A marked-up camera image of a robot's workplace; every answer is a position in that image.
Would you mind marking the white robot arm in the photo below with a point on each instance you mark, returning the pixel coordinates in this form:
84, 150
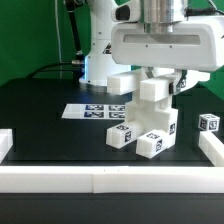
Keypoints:
157, 16

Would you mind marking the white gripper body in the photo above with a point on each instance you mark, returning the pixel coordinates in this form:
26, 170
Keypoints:
195, 44

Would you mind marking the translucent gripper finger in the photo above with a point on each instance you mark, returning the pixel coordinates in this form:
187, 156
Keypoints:
149, 71
177, 77

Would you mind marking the white left fence rail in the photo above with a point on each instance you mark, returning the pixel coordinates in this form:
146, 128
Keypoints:
6, 142

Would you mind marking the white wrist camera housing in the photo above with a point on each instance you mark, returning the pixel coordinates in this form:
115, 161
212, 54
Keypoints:
127, 12

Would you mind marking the white tagged cube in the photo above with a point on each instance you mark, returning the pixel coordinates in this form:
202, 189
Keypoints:
208, 122

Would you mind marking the white chair back part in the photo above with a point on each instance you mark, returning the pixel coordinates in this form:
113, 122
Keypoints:
153, 89

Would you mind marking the paper sheet with tags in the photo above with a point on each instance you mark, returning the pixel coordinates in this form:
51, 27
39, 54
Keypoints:
94, 111

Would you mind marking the white front fence rail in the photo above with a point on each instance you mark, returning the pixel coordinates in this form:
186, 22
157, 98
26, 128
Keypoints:
81, 179

